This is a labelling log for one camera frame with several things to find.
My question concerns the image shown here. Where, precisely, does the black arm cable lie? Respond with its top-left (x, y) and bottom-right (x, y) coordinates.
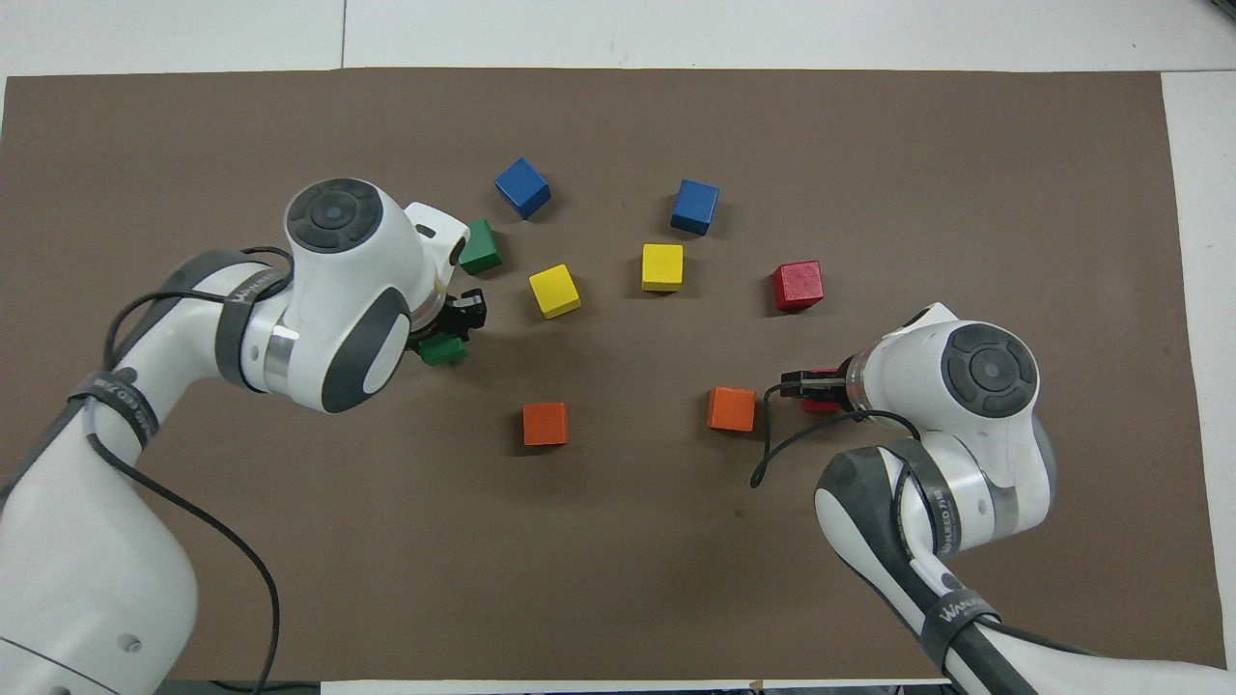
top-left (85, 246), bottom-right (295, 695)
top-left (750, 384), bottom-right (923, 489)

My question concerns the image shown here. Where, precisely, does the blue wooden cube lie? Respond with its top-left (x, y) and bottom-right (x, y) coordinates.
top-left (494, 157), bottom-right (552, 221)
top-left (671, 179), bottom-right (720, 236)

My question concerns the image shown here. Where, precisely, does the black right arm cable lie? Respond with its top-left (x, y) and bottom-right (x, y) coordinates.
top-left (750, 384), bottom-right (923, 489)

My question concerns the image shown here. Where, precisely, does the orange wooden cube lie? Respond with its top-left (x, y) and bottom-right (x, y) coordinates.
top-left (522, 402), bottom-right (569, 447)
top-left (706, 386), bottom-right (757, 432)

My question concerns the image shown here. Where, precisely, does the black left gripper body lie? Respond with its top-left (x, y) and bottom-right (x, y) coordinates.
top-left (410, 301), bottom-right (460, 350)

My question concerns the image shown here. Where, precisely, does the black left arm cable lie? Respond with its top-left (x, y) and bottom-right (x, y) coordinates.
top-left (85, 246), bottom-right (295, 695)

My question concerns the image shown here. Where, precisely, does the brown table mat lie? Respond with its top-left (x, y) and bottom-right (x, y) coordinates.
top-left (0, 68), bottom-right (1227, 681)

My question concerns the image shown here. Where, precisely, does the green wooden cube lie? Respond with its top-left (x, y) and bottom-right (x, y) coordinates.
top-left (458, 218), bottom-right (503, 276)
top-left (419, 333), bottom-right (471, 368)

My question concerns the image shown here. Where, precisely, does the red wooden cube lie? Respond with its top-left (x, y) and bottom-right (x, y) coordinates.
top-left (772, 260), bottom-right (826, 313)
top-left (800, 367), bottom-right (849, 415)

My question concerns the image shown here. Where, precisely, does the yellow wooden cube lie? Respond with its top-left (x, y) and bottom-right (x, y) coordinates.
top-left (528, 264), bottom-right (582, 320)
top-left (641, 243), bottom-right (685, 292)

